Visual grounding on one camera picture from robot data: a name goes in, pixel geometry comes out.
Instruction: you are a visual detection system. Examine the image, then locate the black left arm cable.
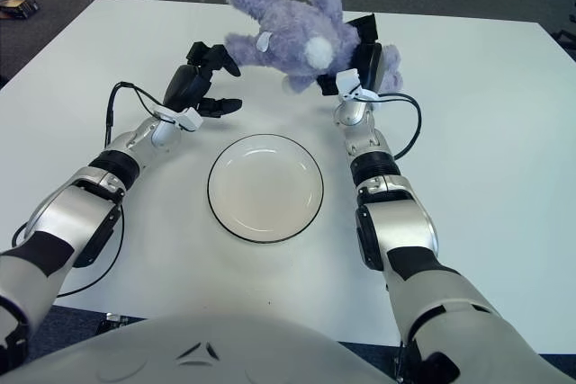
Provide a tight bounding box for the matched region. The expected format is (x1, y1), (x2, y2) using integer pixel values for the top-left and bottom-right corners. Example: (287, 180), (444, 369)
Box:
(11, 81), (163, 298)

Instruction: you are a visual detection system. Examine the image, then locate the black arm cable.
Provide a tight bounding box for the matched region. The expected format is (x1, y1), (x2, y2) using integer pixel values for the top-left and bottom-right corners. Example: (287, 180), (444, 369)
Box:
(11, 81), (163, 298)
(375, 93), (423, 160)

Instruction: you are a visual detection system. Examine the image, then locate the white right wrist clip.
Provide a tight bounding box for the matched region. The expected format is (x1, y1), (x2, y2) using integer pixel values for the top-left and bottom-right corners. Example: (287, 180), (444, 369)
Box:
(335, 67), (379, 102)

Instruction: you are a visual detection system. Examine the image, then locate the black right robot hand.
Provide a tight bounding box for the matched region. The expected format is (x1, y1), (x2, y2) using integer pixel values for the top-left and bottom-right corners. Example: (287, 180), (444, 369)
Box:
(316, 13), (383, 97)

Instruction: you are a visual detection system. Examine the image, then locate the grey robot torso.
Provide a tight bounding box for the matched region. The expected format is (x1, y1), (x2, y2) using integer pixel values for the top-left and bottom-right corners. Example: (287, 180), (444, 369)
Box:
(0, 310), (401, 384)

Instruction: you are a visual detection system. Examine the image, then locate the metal table bracket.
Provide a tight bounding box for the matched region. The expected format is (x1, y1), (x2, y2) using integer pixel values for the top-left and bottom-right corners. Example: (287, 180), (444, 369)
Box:
(103, 314), (140, 329)

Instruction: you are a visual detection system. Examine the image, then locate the white plate with black rim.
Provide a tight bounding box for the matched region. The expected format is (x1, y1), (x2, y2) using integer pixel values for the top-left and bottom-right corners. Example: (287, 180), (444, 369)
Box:
(207, 133), (324, 244)

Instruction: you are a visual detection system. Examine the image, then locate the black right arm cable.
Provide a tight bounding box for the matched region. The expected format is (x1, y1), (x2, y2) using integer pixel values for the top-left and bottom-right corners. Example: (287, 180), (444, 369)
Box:
(375, 93), (423, 160)

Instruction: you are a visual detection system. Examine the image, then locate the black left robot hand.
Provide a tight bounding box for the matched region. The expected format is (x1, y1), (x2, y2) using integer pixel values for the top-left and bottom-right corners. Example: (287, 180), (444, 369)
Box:
(162, 41), (244, 120)

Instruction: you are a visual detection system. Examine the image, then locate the dark cardboard box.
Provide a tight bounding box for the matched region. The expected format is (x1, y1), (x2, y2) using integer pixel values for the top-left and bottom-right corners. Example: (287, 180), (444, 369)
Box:
(0, 0), (41, 21)

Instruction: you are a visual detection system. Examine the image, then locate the black office chair base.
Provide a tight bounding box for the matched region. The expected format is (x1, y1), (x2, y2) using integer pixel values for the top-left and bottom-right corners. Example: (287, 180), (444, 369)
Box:
(555, 0), (576, 61)

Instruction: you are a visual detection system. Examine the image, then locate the purple plush bear doll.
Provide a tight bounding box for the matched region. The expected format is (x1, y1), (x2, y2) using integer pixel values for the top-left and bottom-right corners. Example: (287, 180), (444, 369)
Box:
(223, 0), (404, 95)

